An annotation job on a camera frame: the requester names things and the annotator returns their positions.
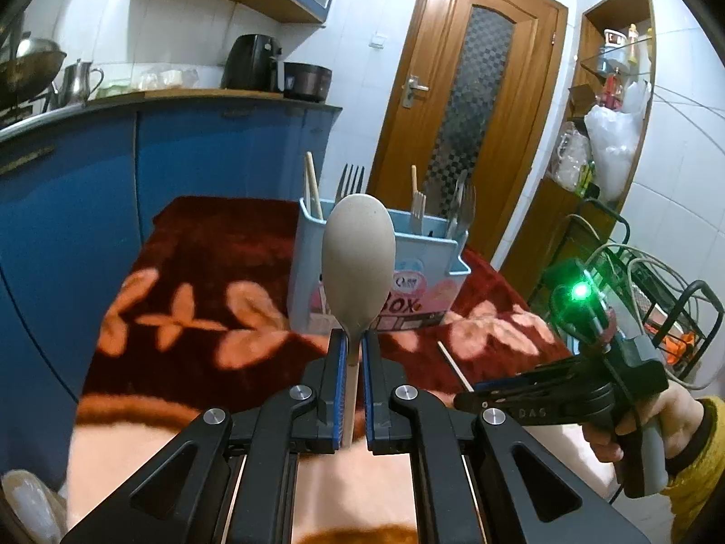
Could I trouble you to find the beige spoon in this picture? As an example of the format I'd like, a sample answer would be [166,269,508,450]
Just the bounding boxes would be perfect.
[322,194,396,447]

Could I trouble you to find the light blue utensil box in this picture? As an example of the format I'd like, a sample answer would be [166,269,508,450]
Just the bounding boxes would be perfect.
[288,199,471,335]

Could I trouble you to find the chopstick pair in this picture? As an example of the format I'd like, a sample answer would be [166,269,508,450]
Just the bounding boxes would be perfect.
[305,151,324,220]
[304,167,312,216]

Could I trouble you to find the stainless steel fork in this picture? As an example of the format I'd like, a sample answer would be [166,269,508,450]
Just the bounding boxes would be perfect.
[334,163,365,203]

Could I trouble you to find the bamboo chopstick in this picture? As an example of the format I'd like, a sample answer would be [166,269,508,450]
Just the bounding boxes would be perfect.
[411,163,419,220]

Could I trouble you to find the person's right hand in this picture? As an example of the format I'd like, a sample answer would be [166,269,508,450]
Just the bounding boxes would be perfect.
[582,382,704,463]

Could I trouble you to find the white plastic bag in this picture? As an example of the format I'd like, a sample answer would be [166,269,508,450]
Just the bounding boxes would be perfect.
[584,80,651,203]

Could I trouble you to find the wooden niche shelf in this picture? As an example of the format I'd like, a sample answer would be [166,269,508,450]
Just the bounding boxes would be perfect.
[501,0,656,307]

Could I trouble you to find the blue base cabinets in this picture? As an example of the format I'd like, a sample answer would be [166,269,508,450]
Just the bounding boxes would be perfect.
[1,93,339,487]

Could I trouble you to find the wooden door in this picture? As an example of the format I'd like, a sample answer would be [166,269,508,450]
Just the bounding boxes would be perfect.
[367,0,568,259]

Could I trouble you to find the dark rice cooker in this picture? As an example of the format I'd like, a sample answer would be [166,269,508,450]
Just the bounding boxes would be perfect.
[283,62,333,103]

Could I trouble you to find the wooden cutting board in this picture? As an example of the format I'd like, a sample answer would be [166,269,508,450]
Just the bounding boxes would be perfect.
[91,88,284,104]

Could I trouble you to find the black air fryer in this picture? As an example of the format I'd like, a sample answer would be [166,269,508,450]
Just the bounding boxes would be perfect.
[221,34,281,93]

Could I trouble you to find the steel kettle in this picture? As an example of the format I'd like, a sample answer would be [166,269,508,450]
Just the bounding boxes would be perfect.
[50,59,105,109]

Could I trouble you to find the wok with lid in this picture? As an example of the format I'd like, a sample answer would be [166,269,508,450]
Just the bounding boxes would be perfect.
[0,15,66,109]

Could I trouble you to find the metal door handle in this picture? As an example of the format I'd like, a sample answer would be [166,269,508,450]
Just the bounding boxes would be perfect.
[401,75,430,109]

